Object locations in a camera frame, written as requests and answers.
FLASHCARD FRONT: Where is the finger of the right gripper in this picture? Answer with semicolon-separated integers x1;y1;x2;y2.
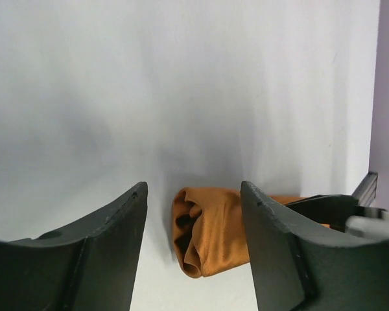
285;194;360;232

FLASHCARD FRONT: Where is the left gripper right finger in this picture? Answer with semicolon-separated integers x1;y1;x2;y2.
241;181;389;310

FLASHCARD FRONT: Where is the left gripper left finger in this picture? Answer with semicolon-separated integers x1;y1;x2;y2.
0;182;148;310

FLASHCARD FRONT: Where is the orange cloth napkin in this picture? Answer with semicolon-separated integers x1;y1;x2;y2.
171;186;331;280

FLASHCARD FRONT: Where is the aluminium frame rail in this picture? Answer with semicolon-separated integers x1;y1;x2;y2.
352;172;378;207

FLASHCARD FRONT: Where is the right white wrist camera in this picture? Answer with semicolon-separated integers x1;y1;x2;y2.
345;207;389;240

